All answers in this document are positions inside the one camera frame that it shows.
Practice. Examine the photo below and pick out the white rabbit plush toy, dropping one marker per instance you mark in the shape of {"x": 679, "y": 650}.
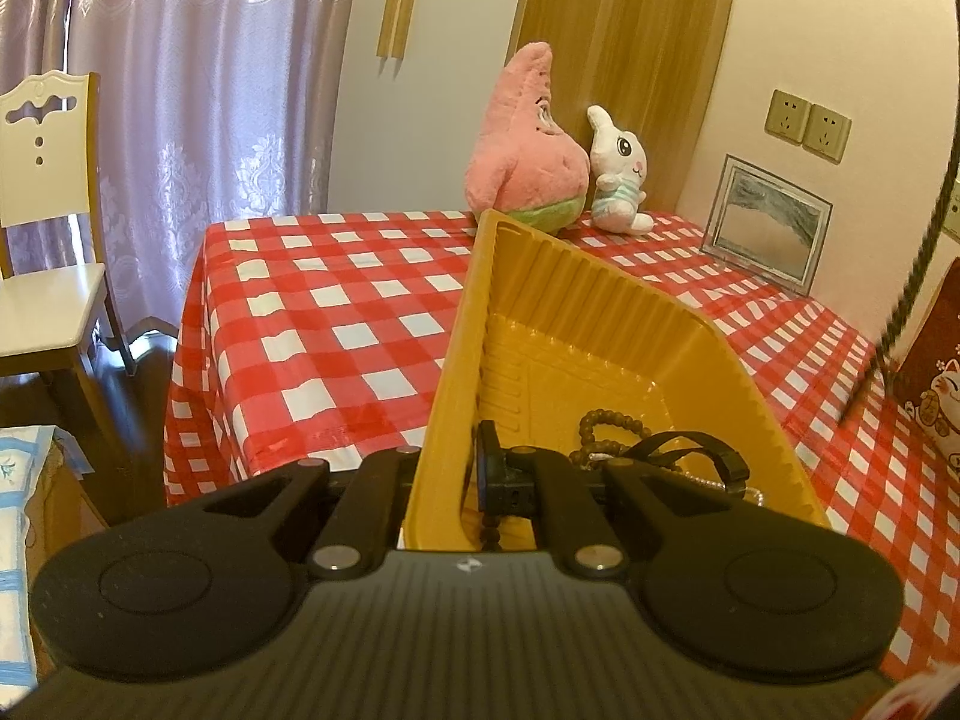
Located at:
{"x": 619, "y": 172}

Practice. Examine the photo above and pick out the brown box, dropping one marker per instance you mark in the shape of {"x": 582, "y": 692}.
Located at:
{"x": 71, "y": 499}

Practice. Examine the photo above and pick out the pink starfish plush toy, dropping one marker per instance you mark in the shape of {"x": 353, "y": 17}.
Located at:
{"x": 525, "y": 157}

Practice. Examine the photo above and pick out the blue white checkered cloth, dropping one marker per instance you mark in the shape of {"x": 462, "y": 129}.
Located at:
{"x": 19, "y": 555}

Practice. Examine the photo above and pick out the wooden wardrobe panel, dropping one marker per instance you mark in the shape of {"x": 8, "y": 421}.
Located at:
{"x": 622, "y": 37}

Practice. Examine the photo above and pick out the beige wall socket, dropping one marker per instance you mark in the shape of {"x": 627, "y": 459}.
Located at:
{"x": 787, "y": 116}
{"x": 827, "y": 133}

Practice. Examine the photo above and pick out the lilac patterned curtain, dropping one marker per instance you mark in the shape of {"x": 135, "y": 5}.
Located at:
{"x": 187, "y": 105}

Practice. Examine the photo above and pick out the red checkered tablecloth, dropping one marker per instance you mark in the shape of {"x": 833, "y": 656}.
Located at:
{"x": 315, "y": 345}

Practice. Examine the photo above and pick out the brown lucky cat cushion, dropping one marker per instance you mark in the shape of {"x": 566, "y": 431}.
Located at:
{"x": 934, "y": 382}

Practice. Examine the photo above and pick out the yellow plastic tray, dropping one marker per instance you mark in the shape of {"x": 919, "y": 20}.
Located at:
{"x": 600, "y": 315}

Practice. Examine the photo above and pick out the white wooden chair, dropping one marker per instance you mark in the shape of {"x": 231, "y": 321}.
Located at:
{"x": 45, "y": 300}

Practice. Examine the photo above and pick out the white wardrobe door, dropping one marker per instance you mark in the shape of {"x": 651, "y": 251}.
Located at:
{"x": 435, "y": 127}

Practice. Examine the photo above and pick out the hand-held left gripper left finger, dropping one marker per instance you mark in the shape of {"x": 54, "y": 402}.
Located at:
{"x": 382, "y": 489}

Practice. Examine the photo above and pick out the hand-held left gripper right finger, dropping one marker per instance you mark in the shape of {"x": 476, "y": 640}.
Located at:
{"x": 510, "y": 491}

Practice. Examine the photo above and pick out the beige wall switch plate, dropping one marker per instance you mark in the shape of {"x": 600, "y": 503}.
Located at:
{"x": 952, "y": 208}

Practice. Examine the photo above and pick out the silver picture frame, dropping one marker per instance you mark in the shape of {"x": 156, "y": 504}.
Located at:
{"x": 765, "y": 229}

